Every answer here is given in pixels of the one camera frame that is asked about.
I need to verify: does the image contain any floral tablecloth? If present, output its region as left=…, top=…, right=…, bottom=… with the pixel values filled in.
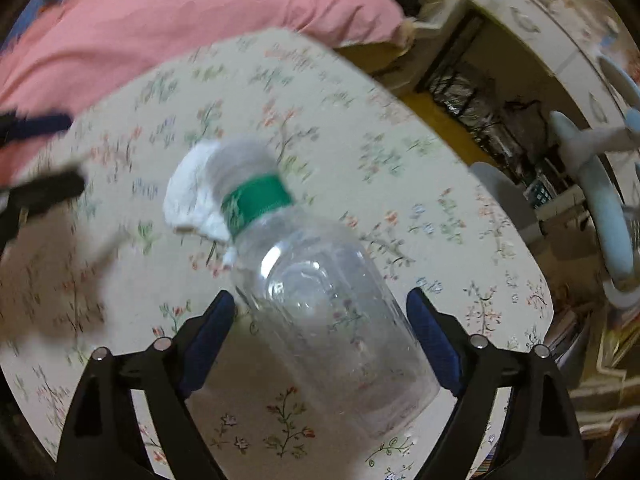
left=0, top=27, right=553, bottom=480

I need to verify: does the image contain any white tiered book rack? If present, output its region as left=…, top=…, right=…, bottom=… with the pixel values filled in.
left=545, top=305, right=640, bottom=441

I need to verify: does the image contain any clear plastic bottle green label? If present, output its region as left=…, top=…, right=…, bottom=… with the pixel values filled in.
left=207, top=137, right=442, bottom=441

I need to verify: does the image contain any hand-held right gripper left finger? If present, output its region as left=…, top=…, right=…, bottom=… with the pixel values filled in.
left=55, top=289, right=237, bottom=480

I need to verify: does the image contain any white desk with drawers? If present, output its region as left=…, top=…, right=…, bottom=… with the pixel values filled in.
left=415, top=0, right=640, bottom=126

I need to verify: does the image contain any pink blanket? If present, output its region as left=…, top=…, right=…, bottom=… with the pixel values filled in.
left=0, top=0, right=406, bottom=176

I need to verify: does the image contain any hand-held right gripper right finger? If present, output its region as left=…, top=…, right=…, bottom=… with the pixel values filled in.
left=405, top=286, right=586, bottom=480

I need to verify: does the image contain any stack of newspapers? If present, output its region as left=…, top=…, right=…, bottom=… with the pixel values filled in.
left=435, top=60, right=546, bottom=171

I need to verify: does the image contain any blue and grey desk chair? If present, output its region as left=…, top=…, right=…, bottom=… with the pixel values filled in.
left=547, top=55, right=640, bottom=311

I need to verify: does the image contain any whale print bedsheet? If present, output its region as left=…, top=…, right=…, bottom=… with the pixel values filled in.
left=0, top=0, right=66, bottom=56

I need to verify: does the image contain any crumpled white tissue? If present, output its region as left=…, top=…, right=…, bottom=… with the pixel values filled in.
left=164, top=139, right=241, bottom=267

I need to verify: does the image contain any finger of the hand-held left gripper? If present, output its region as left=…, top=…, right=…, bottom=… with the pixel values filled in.
left=0, top=112, right=74, bottom=147
left=0, top=167, right=87, bottom=216

